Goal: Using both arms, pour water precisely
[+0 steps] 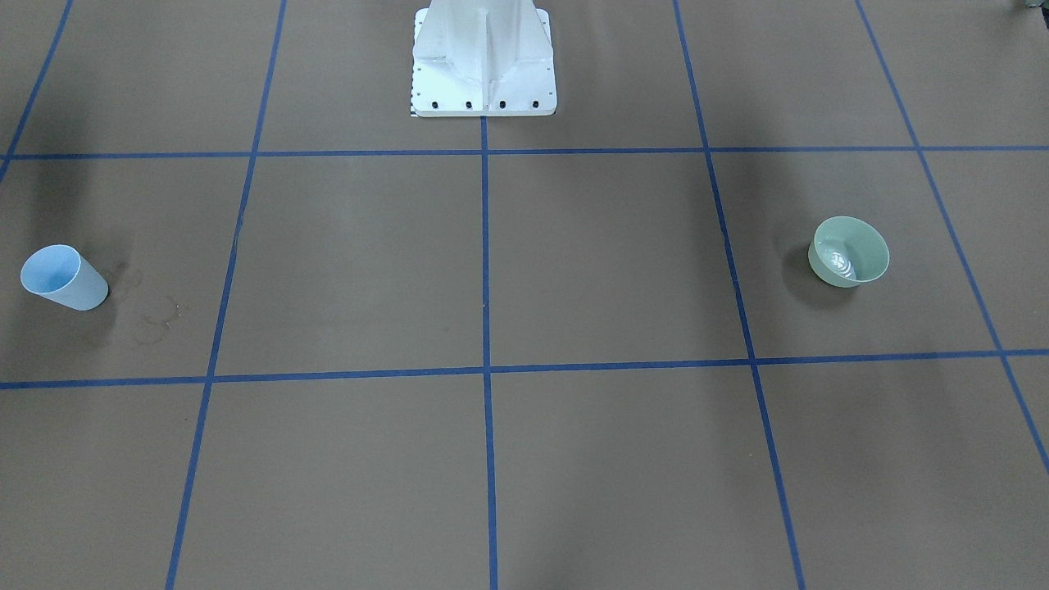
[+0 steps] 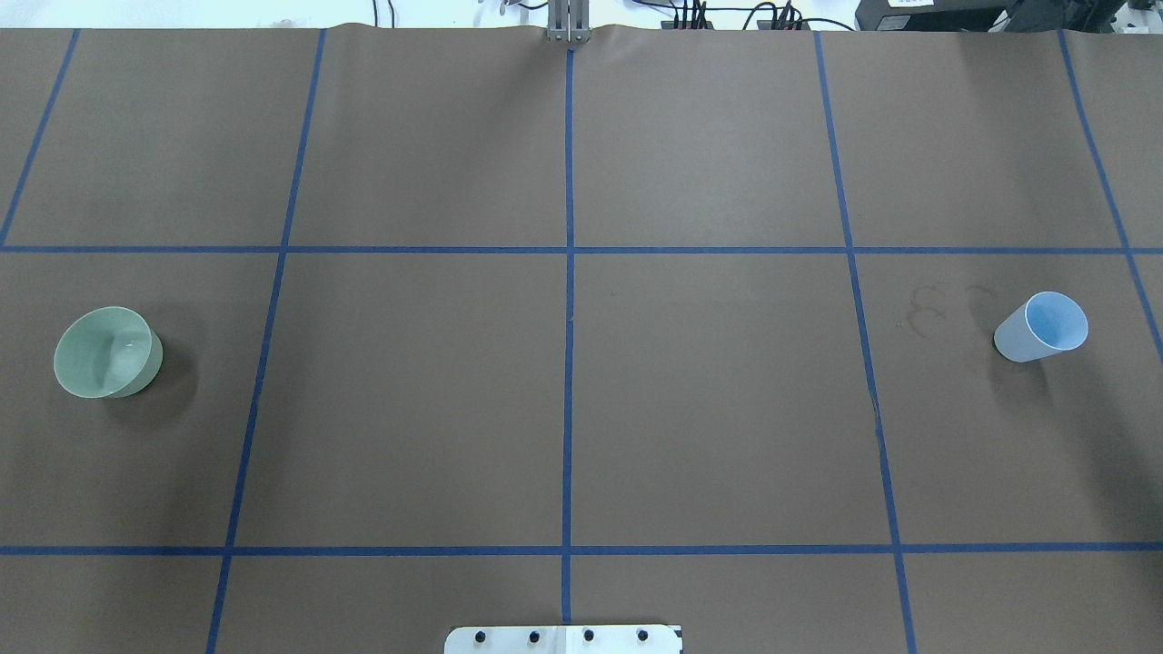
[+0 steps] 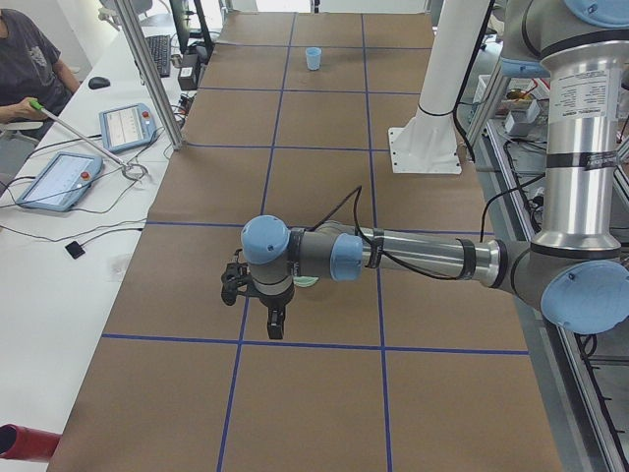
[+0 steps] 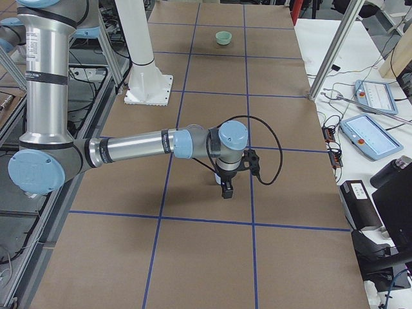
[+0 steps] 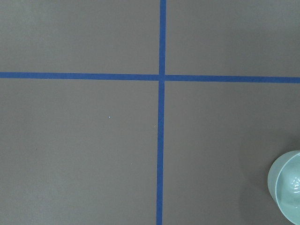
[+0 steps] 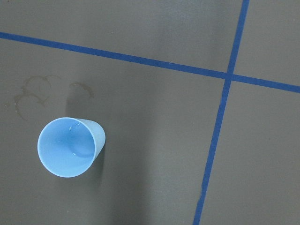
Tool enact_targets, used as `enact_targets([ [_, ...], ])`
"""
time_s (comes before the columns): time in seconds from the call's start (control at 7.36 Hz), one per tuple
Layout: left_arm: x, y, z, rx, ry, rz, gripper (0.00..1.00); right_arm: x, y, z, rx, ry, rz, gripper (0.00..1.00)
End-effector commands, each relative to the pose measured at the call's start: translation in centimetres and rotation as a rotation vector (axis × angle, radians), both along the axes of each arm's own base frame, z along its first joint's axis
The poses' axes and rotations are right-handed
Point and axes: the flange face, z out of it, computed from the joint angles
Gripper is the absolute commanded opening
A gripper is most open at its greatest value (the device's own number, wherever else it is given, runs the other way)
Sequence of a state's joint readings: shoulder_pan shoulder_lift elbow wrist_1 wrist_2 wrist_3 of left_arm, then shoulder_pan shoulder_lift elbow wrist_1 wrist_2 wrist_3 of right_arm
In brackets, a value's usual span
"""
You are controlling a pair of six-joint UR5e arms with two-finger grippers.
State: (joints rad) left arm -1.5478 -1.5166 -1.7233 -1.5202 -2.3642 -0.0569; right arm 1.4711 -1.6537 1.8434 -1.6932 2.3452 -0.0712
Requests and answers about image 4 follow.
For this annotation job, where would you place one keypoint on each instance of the black monitor stand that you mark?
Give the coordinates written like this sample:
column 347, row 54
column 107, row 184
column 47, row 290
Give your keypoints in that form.
column 378, row 263

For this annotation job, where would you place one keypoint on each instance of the black box with label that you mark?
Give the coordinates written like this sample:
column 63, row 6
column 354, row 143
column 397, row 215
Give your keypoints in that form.
column 358, row 206

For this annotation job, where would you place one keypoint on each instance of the orange black usb hub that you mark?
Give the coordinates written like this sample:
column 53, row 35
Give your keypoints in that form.
column 333, row 147

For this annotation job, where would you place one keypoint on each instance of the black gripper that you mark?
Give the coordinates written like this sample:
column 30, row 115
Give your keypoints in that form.
column 226, row 177

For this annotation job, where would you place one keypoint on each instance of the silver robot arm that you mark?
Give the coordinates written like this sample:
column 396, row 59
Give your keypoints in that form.
column 49, row 156

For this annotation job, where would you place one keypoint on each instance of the mint green ceramic bowl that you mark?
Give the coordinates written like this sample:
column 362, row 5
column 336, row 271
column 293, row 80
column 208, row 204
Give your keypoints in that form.
column 223, row 38

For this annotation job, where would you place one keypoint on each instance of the aluminium frame post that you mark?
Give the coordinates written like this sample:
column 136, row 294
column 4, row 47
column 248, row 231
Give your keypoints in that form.
column 343, row 29

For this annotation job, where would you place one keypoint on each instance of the far teach pendant tablet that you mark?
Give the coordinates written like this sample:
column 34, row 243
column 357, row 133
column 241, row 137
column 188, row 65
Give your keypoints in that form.
column 375, row 95

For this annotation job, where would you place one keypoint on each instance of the light blue plastic cup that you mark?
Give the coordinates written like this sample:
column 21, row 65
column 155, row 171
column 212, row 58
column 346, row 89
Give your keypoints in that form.
column 217, row 179

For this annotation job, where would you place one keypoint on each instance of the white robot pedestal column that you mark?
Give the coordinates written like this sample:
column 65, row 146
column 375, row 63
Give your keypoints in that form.
column 146, row 85

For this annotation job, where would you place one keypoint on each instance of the teach pendant tablet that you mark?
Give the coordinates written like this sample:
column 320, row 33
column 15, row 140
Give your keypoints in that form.
column 375, row 95
column 370, row 137

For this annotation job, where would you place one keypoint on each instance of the near teach pendant tablet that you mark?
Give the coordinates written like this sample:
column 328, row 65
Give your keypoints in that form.
column 370, row 137

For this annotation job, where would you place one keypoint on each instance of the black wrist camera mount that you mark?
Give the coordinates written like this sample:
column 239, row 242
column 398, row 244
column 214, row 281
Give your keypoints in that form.
column 250, row 161

